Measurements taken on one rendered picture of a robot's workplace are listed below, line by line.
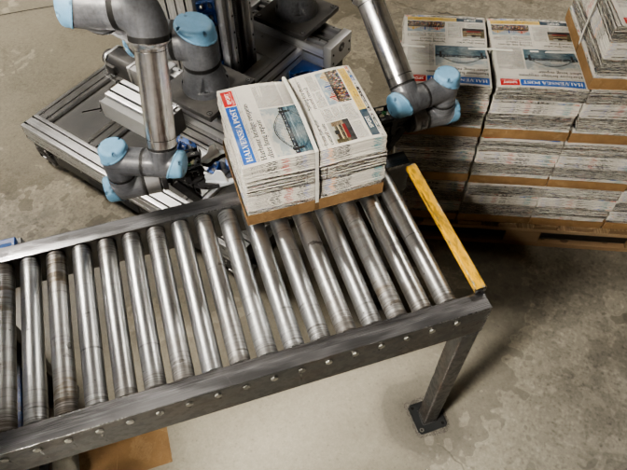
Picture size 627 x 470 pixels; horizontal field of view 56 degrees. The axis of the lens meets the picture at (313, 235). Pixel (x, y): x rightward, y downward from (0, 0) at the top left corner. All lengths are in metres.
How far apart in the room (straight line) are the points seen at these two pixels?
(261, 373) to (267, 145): 0.53
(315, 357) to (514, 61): 1.22
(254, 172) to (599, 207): 1.52
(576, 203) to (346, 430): 1.22
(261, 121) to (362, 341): 0.59
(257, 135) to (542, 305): 1.47
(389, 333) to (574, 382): 1.12
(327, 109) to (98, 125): 1.55
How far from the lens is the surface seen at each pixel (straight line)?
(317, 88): 1.57
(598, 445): 2.33
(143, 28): 1.42
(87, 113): 2.94
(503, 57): 2.10
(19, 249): 1.69
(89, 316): 1.51
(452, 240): 1.54
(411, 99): 1.69
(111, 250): 1.60
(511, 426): 2.24
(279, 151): 1.41
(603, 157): 2.29
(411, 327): 1.41
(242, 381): 1.34
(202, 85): 1.88
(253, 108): 1.52
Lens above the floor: 2.03
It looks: 54 degrees down
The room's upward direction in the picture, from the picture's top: 1 degrees counter-clockwise
